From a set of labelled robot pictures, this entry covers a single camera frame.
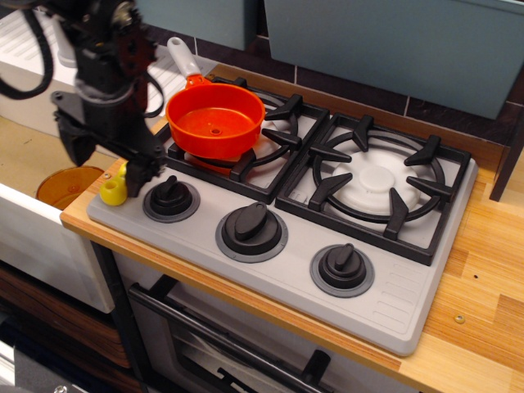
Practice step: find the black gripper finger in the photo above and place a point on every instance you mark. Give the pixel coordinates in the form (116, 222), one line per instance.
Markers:
(138, 173)
(77, 142)

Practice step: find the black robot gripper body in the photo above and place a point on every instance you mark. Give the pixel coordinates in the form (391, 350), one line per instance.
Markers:
(119, 127)

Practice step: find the orange pot with grey handle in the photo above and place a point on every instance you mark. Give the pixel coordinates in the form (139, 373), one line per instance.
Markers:
(211, 120)

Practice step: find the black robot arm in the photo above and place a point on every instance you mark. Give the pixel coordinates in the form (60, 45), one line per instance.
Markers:
(112, 50)

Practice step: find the black left stove knob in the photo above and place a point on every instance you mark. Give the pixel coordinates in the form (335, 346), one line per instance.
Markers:
(171, 201)

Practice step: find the black stove knob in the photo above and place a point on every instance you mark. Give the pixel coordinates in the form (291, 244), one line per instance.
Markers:
(171, 201)
(342, 271)
(251, 234)

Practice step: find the orange translucent bowl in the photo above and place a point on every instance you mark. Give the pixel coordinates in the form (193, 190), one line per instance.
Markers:
(61, 188)

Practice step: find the white toy sink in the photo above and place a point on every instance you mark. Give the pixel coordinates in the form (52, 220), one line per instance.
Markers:
(33, 238)

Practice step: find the grey toy faucet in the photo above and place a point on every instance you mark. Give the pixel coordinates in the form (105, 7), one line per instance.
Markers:
(65, 52)

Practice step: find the black middle stove knob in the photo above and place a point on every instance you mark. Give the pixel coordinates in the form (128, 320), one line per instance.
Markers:
(251, 234)

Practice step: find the black left burner grate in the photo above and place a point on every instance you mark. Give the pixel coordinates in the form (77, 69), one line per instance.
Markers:
(260, 172)

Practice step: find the black burner grate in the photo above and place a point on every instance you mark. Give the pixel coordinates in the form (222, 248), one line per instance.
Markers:
(260, 172)
(390, 190)

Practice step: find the toy oven door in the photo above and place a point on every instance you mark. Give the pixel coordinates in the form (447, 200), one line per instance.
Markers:
(212, 346)

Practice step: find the grey toy stove top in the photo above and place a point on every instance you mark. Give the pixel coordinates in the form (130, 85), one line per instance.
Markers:
(391, 314)

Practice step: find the black right stove knob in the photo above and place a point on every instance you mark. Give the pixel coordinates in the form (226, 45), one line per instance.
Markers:
(342, 271)

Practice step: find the black right burner grate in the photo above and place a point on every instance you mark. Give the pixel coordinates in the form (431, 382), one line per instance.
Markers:
(390, 190)

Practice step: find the yellow handled grey knife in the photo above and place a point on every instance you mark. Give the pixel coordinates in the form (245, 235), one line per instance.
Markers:
(114, 191)

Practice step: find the black oven door handle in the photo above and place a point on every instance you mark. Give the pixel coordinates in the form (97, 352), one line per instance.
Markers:
(307, 381)

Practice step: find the blue-grey wall cabinet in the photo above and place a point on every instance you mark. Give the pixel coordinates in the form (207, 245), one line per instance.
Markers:
(465, 55)

